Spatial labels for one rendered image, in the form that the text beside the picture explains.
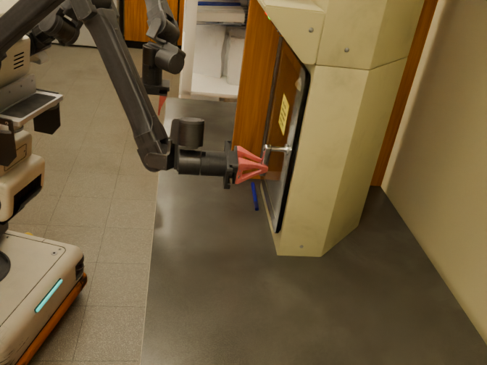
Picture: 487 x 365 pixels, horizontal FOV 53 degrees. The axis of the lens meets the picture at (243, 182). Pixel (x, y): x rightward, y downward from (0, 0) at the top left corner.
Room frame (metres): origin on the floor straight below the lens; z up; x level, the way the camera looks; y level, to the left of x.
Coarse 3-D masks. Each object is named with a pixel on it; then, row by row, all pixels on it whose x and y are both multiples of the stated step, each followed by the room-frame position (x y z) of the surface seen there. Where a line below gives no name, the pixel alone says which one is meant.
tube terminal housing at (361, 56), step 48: (336, 0) 0.94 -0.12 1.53; (384, 0) 0.96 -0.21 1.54; (336, 48) 0.95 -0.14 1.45; (384, 48) 1.00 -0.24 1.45; (336, 96) 0.95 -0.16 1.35; (384, 96) 1.06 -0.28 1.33; (336, 144) 0.95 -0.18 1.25; (288, 192) 0.95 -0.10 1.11; (336, 192) 0.96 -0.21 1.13; (288, 240) 0.94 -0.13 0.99; (336, 240) 1.02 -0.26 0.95
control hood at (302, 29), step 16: (272, 0) 0.98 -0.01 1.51; (288, 0) 1.01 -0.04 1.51; (304, 0) 1.04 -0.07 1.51; (272, 16) 0.92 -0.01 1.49; (288, 16) 0.93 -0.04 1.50; (304, 16) 0.93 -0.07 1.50; (320, 16) 0.94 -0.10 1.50; (288, 32) 0.93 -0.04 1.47; (304, 32) 0.93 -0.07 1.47; (320, 32) 0.94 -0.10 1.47; (304, 48) 0.94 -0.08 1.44
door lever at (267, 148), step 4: (268, 144) 0.98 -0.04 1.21; (264, 148) 0.97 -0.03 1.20; (268, 148) 0.97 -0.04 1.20; (272, 148) 0.98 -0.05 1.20; (276, 148) 0.98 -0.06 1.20; (280, 148) 0.98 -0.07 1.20; (284, 148) 0.98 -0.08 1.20; (264, 152) 0.98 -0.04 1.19; (268, 152) 0.98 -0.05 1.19; (284, 152) 0.99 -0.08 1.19; (264, 156) 0.98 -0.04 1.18; (268, 156) 0.98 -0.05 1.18; (264, 160) 0.98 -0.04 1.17; (268, 160) 0.98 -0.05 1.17; (264, 164) 0.99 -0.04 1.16
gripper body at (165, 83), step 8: (144, 64) 1.32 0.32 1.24; (144, 72) 1.32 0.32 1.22; (152, 72) 1.31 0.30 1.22; (160, 72) 1.33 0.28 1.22; (144, 80) 1.31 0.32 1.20; (152, 80) 1.31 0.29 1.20; (160, 80) 1.33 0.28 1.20; (168, 80) 1.37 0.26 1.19; (160, 88) 1.32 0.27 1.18; (168, 88) 1.32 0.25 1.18
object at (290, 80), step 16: (288, 48) 1.14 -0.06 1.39; (288, 64) 1.11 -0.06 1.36; (288, 80) 1.08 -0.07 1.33; (304, 80) 0.95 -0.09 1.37; (272, 96) 1.23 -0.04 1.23; (288, 96) 1.05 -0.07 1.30; (304, 96) 0.95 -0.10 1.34; (272, 112) 1.20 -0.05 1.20; (288, 112) 1.03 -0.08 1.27; (272, 128) 1.16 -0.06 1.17; (288, 128) 1.00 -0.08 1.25; (272, 144) 1.13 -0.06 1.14; (288, 144) 0.98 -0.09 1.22; (272, 160) 1.10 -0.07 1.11; (288, 160) 0.95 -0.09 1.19; (272, 176) 1.07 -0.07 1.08; (288, 176) 0.95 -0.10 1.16; (272, 192) 1.04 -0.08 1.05; (272, 208) 1.01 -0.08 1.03; (272, 224) 0.98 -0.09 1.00
